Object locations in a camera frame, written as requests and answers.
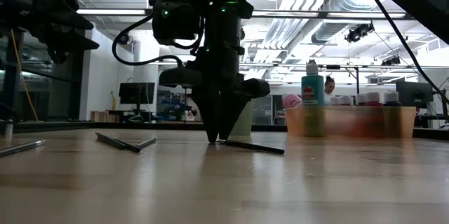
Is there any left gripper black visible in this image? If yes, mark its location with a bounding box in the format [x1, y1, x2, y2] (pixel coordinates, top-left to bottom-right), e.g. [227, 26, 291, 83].
[0, 0, 100, 65]

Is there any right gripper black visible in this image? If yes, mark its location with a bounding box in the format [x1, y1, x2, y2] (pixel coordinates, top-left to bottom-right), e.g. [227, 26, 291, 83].
[159, 1, 272, 145]

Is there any tall pink paint bottle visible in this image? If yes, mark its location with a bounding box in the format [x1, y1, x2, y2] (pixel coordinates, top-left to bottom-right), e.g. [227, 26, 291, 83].
[281, 93, 303, 110]

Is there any tall teal paint bottle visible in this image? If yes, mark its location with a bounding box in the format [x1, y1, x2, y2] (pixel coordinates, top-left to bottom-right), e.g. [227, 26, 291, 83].
[300, 59, 326, 137]

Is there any red-brown paint bottle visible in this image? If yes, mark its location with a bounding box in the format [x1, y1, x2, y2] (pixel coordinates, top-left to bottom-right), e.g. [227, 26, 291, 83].
[363, 91, 382, 107]

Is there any light green plastic cup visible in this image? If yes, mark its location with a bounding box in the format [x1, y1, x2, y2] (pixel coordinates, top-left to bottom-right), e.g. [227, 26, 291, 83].
[229, 99, 255, 137]

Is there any black overhead light bar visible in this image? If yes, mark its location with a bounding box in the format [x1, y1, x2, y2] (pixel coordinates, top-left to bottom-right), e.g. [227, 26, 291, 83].
[75, 7, 410, 20]

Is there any shelf with blue bins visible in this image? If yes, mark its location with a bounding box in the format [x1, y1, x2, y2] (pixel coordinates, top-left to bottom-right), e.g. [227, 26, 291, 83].
[156, 89, 192, 122]

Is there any brown wooden box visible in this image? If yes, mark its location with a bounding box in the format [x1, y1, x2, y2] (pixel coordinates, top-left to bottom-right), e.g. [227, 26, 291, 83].
[89, 110, 121, 124]

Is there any person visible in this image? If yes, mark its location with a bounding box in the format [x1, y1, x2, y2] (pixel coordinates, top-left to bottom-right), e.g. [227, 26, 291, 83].
[323, 75, 337, 106]

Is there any small white cylinder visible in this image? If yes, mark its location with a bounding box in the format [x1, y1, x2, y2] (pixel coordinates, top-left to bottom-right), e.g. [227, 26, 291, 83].
[4, 118, 14, 140]

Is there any orange translucent plastic bin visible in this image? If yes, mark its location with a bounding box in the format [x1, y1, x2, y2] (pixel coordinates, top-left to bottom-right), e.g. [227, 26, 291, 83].
[285, 105, 417, 140]

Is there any black table frame rail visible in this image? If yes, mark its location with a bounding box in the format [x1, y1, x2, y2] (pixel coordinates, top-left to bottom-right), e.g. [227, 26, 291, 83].
[0, 120, 449, 141]

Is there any yellow power cable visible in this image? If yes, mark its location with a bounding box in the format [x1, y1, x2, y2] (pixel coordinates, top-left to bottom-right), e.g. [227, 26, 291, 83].
[10, 29, 39, 122]

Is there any blue-handled paintbrush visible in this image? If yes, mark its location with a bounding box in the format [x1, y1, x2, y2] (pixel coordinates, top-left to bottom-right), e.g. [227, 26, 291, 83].
[135, 136, 159, 149]

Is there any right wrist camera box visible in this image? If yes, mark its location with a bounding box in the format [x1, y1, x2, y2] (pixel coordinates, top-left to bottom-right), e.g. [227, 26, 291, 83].
[148, 0, 204, 46]

